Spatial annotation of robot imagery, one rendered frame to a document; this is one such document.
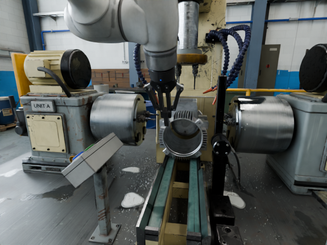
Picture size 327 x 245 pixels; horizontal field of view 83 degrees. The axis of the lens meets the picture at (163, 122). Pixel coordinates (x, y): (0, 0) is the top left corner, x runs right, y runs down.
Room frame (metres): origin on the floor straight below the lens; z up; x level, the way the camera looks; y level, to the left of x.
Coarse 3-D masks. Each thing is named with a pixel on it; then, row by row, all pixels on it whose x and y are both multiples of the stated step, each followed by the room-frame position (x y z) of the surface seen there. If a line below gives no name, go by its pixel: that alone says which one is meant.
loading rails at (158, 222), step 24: (168, 168) 0.62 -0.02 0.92; (192, 168) 0.62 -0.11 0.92; (168, 192) 0.50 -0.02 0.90; (192, 192) 0.48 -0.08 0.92; (144, 216) 0.37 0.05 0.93; (168, 216) 0.50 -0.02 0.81; (192, 216) 0.38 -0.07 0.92; (144, 240) 0.33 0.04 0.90; (168, 240) 0.40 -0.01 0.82; (192, 240) 0.32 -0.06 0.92
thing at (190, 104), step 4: (180, 100) 0.88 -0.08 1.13; (184, 100) 0.87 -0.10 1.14; (188, 100) 0.87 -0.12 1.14; (192, 100) 0.87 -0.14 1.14; (196, 100) 0.80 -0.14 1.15; (172, 104) 0.77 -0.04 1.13; (180, 104) 0.76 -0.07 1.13; (184, 104) 0.76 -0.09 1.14; (188, 104) 0.76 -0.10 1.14; (192, 104) 0.75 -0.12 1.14; (196, 104) 0.75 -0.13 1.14; (176, 108) 0.77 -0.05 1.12; (180, 108) 0.76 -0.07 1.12; (184, 108) 0.76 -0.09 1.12; (188, 108) 0.76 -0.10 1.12; (192, 108) 0.75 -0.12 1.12; (196, 108) 0.75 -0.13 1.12; (172, 112) 0.77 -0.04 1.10; (176, 112) 0.77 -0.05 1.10; (180, 112) 0.76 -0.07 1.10; (184, 112) 0.76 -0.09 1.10; (192, 112) 0.75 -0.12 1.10; (196, 112) 0.75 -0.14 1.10; (172, 116) 0.77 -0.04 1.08; (196, 116) 0.76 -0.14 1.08
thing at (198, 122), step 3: (198, 111) 0.85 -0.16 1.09; (198, 114) 0.85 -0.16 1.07; (201, 114) 0.84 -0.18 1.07; (198, 120) 0.67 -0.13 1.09; (198, 123) 0.67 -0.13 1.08; (201, 123) 0.67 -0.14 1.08; (165, 150) 0.69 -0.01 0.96; (165, 153) 0.69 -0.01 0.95; (168, 153) 0.69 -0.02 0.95; (195, 153) 0.67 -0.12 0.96; (198, 153) 0.67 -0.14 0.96; (201, 153) 0.67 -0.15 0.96; (198, 156) 0.67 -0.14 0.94
